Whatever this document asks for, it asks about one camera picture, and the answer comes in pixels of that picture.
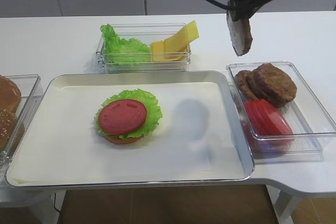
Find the brown meat patty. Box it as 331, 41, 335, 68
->
253, 63, 297, 108
226, 9, 253, 57
246, 71, 267, 99
235, 70, 257, 100

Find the white paper tray liner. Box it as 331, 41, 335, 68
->
7, 78, 233, 186

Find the flat yellow cheese slice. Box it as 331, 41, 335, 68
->
150, 40, 189, 62

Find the red tomato slice on burger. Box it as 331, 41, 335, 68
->
98, 99, 147, 135

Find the clear plastic patty tomato bin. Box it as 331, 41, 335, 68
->
227, 61, 335, 163

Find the clear plastic lettuce cheese bin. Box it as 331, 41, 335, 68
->
96, 23, 191, 73

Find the green lettuce leaf in bin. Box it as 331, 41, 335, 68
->
100, 24, 150, 63

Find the front red tomato slice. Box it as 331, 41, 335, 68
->
258, 107, 293, 135

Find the smooth brown bun half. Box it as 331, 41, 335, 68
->
0, 76, 21, 113

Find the clear plastic bun bin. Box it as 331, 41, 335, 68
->
1, 74, 44, 175

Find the white table leg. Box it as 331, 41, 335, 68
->
266, 185, 303, 224

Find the right sesame bun top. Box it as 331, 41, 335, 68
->
1, 108, 25, 151

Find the green lettuce on burger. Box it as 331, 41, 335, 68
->
94, 89, 163, 136

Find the bottom burger bun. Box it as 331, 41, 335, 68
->
100, 133, 145, 145

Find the upright yellow cheese slice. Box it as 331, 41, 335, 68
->
164, 20, 199, 52

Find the silver metal serving tray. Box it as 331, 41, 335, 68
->
5, 71, 254, 188

